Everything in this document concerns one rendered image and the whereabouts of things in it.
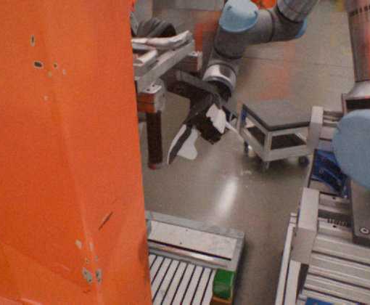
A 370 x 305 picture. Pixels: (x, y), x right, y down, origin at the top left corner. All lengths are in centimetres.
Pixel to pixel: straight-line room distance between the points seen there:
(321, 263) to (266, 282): 88
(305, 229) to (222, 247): 94
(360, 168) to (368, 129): 6
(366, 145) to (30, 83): 40
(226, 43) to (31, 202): 53
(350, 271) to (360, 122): 34
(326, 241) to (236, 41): 45
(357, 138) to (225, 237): 121
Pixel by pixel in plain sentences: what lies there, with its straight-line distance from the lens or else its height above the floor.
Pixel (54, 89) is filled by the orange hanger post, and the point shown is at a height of 110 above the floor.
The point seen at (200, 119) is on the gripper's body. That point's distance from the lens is 70.
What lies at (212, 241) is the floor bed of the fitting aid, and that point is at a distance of 161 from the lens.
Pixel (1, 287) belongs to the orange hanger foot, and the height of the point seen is 71.
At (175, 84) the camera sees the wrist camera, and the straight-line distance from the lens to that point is 67.
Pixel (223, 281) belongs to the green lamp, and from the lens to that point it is 71.
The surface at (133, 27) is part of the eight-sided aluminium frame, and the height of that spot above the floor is 101.
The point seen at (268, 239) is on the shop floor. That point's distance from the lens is 178.
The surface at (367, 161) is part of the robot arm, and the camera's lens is 50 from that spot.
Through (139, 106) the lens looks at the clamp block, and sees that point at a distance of 78.
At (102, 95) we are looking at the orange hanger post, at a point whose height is 107.
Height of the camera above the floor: 120
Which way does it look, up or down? 31 degrees down
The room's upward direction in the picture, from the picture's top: straight up
